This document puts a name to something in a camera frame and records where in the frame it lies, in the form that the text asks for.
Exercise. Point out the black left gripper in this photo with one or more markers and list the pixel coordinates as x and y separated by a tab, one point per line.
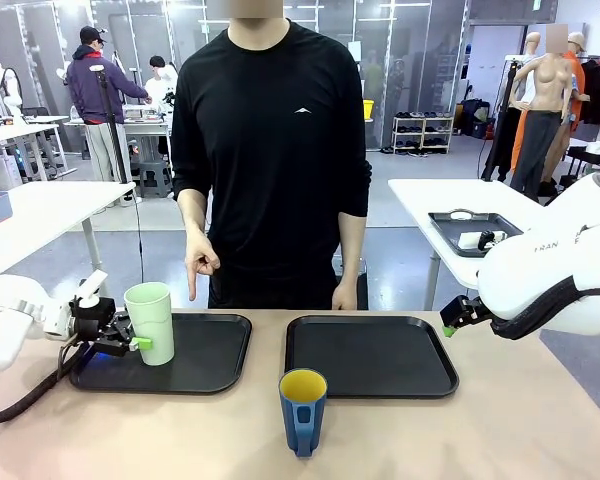
92	320

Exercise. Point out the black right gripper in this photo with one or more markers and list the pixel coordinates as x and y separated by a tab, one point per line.
462	311

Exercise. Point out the tall light green cup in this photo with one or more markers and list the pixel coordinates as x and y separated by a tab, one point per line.
152	325

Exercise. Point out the blue cup yellow inside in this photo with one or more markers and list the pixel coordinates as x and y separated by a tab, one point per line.
302	420

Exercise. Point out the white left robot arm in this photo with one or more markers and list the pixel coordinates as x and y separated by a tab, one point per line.
10	320

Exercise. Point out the person's right forearm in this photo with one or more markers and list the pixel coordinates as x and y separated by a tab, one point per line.
194	212

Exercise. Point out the person's left forearm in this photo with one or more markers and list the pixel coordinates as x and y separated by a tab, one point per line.
351	250

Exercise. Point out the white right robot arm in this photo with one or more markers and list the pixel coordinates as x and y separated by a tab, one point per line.
540	270

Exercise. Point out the person's right hand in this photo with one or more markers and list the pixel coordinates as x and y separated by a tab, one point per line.
200	255

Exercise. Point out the person's left hand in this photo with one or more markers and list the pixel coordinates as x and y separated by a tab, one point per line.
344	299

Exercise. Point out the black plastic tray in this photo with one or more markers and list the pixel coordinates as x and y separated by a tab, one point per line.
370	355
205	360

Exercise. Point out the white side table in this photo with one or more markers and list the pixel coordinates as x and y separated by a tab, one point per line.
425	200
55	205

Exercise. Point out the white shoe rack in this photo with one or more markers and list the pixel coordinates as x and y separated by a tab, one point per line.
422	132

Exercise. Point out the black tripod pole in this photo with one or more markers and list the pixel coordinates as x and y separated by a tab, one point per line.
111	125

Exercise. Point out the person in black shirt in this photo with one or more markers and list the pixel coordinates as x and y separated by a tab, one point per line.
275	150

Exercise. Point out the yellow plastic basket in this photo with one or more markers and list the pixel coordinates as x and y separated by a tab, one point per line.
368	109

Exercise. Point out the person in white shirt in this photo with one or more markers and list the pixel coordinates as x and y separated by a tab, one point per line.
160	85

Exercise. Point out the person in purple jacket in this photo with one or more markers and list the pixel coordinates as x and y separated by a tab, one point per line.
87	85

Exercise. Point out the bare tan mannequin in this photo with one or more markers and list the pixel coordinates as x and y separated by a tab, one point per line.
547	95

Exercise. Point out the mannequin in dark trousers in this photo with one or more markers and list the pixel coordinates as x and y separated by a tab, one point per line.
575	75

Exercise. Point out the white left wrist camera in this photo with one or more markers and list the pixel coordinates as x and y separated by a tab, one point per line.
90	287

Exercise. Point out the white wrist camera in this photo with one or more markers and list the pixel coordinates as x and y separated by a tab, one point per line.
470	240
90	287

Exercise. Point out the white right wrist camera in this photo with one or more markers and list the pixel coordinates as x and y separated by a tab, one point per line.
470	240

